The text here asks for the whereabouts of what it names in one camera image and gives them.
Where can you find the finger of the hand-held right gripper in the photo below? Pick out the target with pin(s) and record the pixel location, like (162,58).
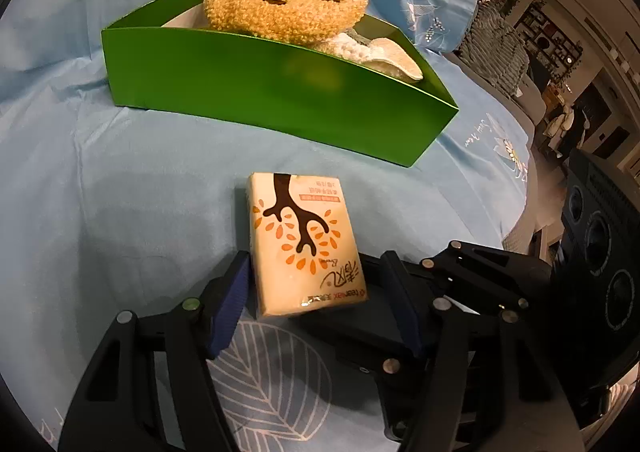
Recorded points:
(360,337)
(490,277)

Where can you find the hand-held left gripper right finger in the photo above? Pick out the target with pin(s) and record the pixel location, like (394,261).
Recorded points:
(405,307)

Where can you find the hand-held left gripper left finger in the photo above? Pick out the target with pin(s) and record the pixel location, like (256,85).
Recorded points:
(227,312)

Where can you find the cream tissue packet tree print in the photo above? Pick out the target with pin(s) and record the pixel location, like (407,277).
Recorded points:
(300,252)

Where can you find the green cardboard box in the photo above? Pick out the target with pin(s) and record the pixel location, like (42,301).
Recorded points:
(275,87)

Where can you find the cream fluffy towel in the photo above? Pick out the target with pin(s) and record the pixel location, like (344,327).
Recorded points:
(395,59)

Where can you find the white knit cloth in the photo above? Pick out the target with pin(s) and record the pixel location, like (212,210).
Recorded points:
(345,47)

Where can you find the cookie plush toy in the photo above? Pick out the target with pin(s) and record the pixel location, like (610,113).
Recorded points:
(280,12)

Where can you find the grey sofa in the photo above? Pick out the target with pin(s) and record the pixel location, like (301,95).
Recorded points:
(522,232)

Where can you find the blue floral bed sheet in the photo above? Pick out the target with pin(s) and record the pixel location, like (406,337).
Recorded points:
(125,182)

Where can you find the grey striped cushion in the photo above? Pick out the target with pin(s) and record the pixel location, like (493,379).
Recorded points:
(495,52)

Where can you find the dark display shelf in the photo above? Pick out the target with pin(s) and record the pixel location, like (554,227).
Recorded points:
(545,37)

